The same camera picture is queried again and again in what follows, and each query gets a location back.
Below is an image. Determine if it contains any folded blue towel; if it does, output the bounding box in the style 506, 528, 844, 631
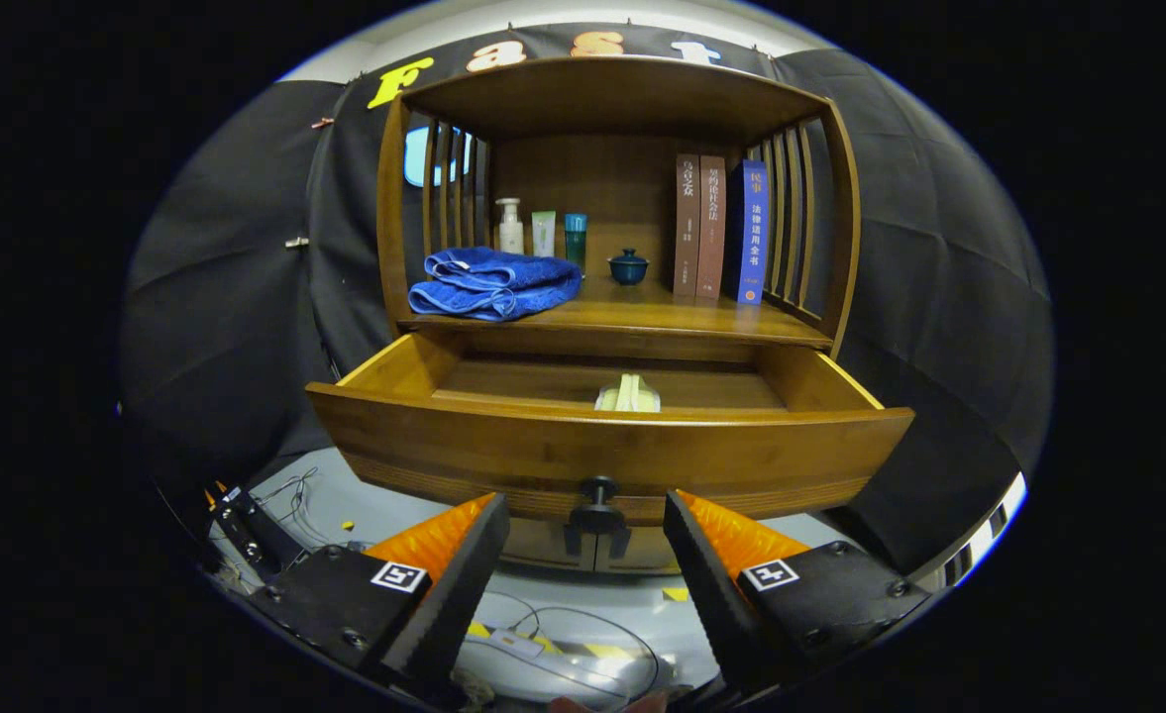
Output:
408, 247, 583, 323

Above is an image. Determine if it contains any wooden cabinet door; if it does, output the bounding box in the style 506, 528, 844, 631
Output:
503, 520, 598, 573
597, 525, 688, 575

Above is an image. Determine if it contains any green white scrub brush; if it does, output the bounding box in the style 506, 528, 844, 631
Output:
594, 373, 662, 414

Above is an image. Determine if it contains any wooden cabinet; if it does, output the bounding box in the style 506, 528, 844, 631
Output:
305, 54, 915, 575

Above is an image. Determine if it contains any thin black cable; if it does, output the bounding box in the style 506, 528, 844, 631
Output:
251, 467, 321, 526

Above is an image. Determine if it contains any wooden drawer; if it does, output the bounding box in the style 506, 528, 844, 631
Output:
305, 332, 915, 526

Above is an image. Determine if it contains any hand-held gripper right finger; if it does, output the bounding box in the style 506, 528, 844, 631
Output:
662, 488, 930, 694

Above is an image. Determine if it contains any dark brown book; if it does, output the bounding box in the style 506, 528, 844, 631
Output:
674, 153, 702, 298

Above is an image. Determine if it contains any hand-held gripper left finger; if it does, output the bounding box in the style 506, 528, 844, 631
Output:
246, 492, 512, 694

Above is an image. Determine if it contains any wooden countertop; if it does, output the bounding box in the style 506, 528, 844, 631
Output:
399, 272, 834, 350

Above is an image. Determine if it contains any reddish brown book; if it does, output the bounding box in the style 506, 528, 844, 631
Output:
694, 154, 728, 301

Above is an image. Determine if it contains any dark blue lidded teacup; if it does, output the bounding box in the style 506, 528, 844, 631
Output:
607, 248, 651, 287

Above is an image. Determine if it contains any thin floor cable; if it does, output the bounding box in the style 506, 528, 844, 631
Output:
464, 589, 663, 694

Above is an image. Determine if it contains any blue book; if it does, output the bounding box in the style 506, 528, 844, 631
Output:
726, 159, 770, 306

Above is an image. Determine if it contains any white pump bottle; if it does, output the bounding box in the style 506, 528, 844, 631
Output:
496, 197, 525, 255

